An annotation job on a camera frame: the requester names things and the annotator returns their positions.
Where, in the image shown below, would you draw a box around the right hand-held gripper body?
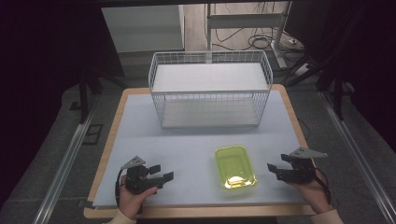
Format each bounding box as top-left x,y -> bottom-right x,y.
276,147 -> 329,185

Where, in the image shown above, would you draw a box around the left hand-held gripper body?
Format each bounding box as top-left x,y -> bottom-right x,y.
120,155 -> 164,195

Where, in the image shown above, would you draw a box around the yellow-green plastic tray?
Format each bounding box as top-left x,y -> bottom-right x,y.
214,145 -> 258,189

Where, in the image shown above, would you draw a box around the white wire rack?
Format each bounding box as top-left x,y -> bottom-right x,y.
148,49 -> 274,129

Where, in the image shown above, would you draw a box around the person's left hand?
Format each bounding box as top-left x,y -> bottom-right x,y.
119,175 -> 158,220

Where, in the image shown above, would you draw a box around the person's right hand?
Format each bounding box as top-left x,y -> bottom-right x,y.
288,169 -> 332,215

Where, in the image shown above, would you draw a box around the pale grey table mat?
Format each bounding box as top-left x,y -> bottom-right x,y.
92,90 -> 307,209

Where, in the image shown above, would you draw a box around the black metal stand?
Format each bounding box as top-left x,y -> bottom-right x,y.
77,66 -> 106,125
286,54 -> 348,121

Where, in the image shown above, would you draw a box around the dark curtain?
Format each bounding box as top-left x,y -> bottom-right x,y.
0,0 -> 125,206
284,0 -> 396,153

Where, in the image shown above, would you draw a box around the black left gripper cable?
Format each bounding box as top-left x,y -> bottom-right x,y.
114,168 -> 123,208

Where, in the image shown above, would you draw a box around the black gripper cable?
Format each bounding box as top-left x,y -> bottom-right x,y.
313,167 -> 332,204
114,168 -> 123,208

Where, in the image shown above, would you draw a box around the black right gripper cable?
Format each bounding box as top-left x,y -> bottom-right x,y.
313,167 -> 332,204

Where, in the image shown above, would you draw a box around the aluminium floor rail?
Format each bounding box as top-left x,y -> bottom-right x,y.
318,91 -> 396,224
32,101 -> 98,224

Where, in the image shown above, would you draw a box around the black floor cables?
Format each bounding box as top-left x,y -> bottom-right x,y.
214,27 -> 307,63

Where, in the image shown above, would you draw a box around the white metal desk frame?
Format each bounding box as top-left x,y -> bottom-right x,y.
205,1 -> 293,70

